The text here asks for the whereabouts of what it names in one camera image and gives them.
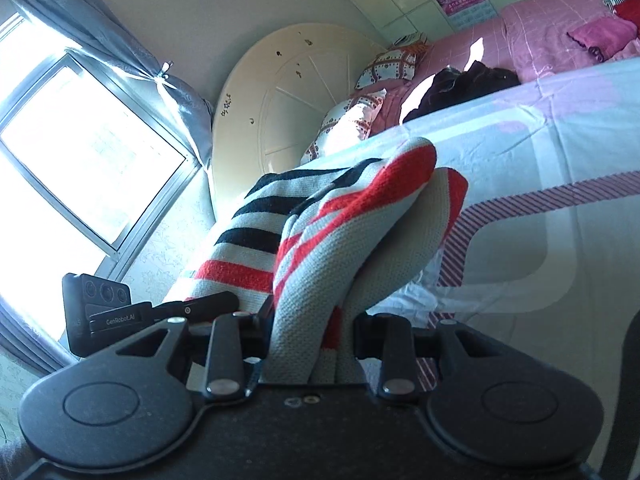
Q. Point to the magenta folded cloth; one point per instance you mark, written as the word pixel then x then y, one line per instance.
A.
pixel 605 35

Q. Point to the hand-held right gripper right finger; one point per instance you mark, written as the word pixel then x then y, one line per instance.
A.
pixel 367 337

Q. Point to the pink checked bed cover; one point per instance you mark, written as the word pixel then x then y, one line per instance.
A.
pixel 530 35

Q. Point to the white pink patterned pillow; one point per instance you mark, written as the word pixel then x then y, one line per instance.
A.
pixel 345 120

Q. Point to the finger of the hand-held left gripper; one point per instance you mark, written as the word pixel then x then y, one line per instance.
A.
pixel 210 305

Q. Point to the blue orange patterned pillow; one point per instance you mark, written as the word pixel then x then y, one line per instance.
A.
pixel 387 67

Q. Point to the window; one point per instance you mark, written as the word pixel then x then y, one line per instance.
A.
pixel 85 160

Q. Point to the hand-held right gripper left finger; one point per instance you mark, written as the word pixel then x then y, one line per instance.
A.
pixel 257 330

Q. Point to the red folded cloth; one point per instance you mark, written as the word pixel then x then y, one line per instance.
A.
pixel 631 10

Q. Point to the red black striped white sweater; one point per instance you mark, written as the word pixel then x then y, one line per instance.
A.
pixel 310 270

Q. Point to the orange cloth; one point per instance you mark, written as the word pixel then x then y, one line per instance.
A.
pixel 415 47

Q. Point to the beige round headboard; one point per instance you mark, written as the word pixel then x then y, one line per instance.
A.
pixel 280 110

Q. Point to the pastel patterned bed sheet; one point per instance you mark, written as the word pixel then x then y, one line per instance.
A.
pixel 550 160

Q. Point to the black clothes pile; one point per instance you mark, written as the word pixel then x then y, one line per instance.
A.
pixel 465 87

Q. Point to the grey curtain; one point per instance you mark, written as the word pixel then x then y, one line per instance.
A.
pixel 100 25

